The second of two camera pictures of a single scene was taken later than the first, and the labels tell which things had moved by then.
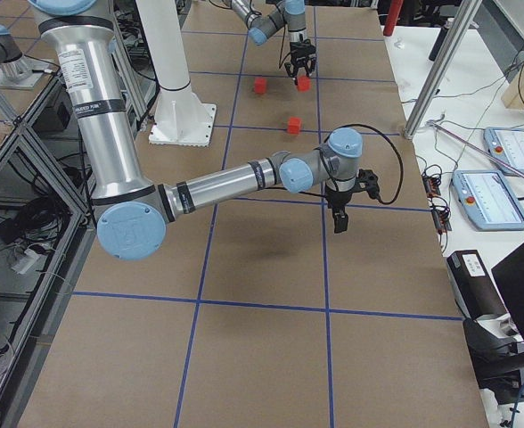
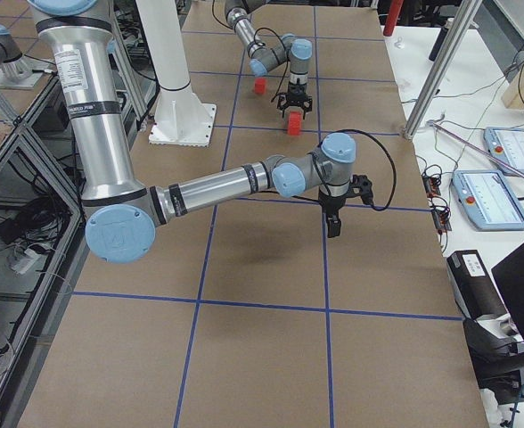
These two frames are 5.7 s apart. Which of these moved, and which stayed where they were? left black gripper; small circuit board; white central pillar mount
Moved: left black gripper
Stayed: small circuit board; white central pillar mount
